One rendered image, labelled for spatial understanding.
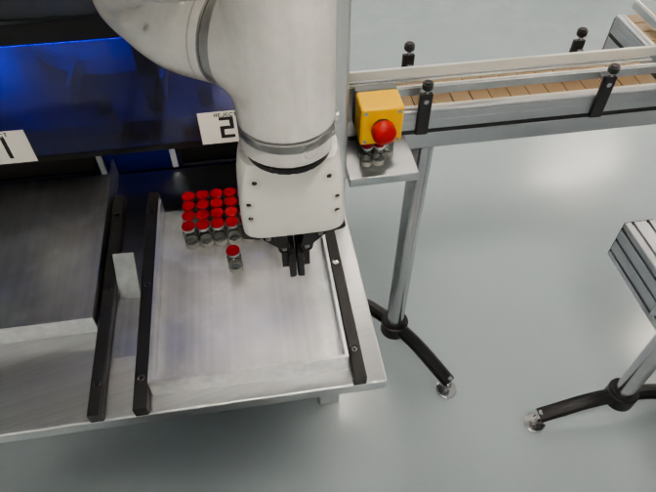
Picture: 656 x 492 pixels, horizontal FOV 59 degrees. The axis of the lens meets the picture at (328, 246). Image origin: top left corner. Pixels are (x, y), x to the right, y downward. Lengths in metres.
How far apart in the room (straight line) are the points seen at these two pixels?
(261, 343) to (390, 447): 0.94
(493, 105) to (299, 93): 0.77
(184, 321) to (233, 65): 0.50
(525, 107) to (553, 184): 1.31
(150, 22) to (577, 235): 2.02
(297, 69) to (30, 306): 0.64
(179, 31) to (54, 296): 0.58
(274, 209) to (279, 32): 0.19
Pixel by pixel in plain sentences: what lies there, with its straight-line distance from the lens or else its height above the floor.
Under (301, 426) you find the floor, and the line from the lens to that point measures 1.73.
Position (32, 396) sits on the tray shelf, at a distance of 0.88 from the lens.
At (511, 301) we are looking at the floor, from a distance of 2.04.
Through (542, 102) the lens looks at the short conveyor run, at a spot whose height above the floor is 0.92.
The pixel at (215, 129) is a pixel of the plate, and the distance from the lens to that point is 0.94.
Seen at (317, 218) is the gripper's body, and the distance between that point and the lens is 0.56.
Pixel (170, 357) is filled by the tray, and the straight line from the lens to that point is 0.84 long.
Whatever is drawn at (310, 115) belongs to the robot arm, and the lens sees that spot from 0.46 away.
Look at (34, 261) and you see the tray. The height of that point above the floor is 0.88.
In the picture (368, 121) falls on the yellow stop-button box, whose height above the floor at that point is 1.01.
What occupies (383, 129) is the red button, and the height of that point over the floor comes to 1.01.
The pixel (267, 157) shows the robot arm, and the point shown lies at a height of 1.27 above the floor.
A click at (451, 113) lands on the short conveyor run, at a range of 1.15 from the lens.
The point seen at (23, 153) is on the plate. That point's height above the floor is 1.01.
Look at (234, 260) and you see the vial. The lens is 0.88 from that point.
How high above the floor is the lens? 1.58
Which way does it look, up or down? 49 degrees down
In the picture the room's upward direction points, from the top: straight up
